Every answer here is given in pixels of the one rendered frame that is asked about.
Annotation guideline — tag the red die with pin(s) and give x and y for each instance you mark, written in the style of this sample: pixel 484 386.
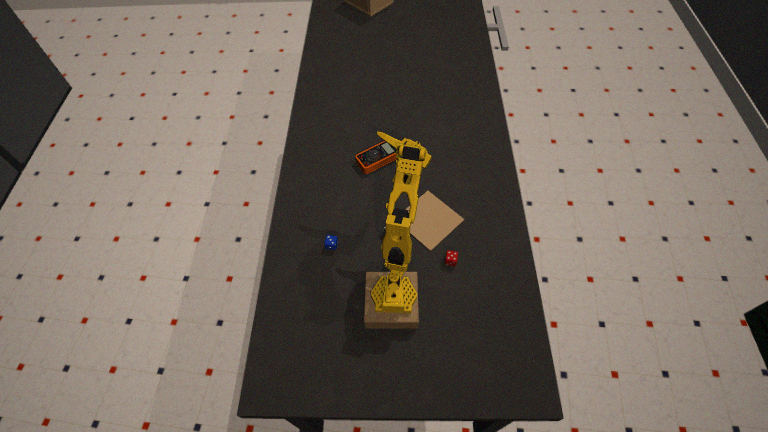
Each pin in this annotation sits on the red die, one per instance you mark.
pixel 451 258

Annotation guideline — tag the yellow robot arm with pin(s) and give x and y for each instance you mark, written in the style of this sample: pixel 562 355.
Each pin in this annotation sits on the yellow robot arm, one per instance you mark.
pixel 398 222

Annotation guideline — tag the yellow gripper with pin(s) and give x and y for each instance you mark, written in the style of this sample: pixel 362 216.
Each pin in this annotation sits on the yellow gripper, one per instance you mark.
pixel 394 142

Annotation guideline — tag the blue die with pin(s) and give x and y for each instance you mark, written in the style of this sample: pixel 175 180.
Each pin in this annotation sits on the blue die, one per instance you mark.
pixel 331 242

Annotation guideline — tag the peach flat mat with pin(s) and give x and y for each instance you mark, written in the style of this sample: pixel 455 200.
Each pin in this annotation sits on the peach flat mat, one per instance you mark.
pixel 434 221

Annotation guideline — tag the orange digital multimeter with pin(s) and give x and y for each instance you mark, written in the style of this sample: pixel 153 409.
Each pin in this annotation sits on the orange digital multimeter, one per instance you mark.
pixel 375 157

